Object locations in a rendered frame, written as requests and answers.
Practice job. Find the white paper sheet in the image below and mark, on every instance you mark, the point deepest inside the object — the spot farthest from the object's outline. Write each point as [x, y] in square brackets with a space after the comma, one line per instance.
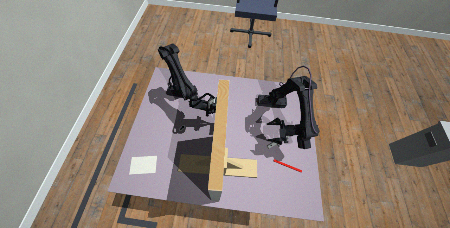
[142, 165]

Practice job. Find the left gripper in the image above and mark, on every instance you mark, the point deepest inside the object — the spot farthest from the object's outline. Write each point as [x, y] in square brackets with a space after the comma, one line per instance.
[285, 131]

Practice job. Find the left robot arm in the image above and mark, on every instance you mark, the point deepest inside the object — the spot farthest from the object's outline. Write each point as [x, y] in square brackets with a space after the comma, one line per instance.
[277, 96]

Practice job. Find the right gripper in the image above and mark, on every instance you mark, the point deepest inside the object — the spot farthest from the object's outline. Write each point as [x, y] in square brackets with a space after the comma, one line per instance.
[207, 106]

